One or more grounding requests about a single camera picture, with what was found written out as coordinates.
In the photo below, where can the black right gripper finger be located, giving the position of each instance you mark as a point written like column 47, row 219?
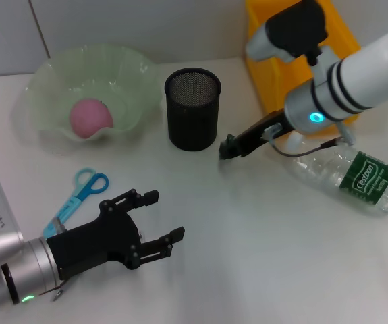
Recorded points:
column 237, row 154
column 235, row 141

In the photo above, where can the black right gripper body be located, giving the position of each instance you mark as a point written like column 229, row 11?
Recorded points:
column 264, row 133

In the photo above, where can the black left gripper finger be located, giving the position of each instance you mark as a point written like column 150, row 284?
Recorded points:
column 160, row 244
column 136, row 199

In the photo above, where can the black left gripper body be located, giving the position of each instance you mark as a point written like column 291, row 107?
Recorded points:
column 92, row 243

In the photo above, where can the green plastic wrapper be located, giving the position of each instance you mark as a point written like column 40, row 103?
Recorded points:
column 224, row 149

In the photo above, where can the blue scissors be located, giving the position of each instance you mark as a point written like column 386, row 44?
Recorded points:
column 85, row 189

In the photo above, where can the pink toy peach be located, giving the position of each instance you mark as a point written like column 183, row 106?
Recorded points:
column 90, row 118

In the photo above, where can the clear green-label water bottle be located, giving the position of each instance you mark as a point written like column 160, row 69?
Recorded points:
column 365, row 175

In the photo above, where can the black mesh pen holder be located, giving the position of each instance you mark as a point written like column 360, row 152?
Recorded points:
column 192, row 111

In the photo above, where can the silver pen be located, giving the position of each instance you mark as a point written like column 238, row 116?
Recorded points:
column 57, row 296

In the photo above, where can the pale green glass fruit plate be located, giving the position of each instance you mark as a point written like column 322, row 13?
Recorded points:
column 79, row 74

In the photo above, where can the yellow plastic bin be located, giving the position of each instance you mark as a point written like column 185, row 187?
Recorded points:
column 271, row 84

